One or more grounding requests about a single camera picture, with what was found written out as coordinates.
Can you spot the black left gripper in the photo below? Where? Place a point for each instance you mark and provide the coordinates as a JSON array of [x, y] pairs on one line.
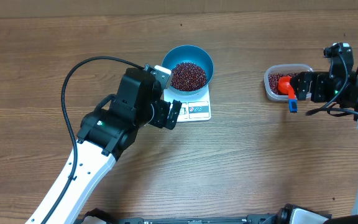
[[163, 108]]

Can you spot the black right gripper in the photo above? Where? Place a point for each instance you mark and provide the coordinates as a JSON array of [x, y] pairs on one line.
[[308, 86]]

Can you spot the red measuring scoop blue handle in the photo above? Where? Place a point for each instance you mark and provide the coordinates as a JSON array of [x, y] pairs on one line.
[[285, 88]]

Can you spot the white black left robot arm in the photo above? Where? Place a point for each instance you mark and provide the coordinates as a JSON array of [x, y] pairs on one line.
[[103, 136]]

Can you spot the white kitchen scale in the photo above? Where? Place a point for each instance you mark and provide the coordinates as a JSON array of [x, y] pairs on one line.
[[196, 106]]

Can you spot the red beans in bowl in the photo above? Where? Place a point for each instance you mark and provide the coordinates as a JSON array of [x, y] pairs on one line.
[[188, 76]]

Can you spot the blue bowl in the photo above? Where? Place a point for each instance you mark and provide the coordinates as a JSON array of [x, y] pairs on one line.
[[193, 54]]

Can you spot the red beans in container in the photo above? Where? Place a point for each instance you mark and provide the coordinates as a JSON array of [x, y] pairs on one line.
[[274, 78]]

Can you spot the clear plastic container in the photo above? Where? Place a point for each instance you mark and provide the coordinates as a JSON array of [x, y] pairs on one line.
[[283, 69]]

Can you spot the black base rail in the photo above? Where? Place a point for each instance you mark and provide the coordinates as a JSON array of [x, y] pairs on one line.
[[100, 216]]

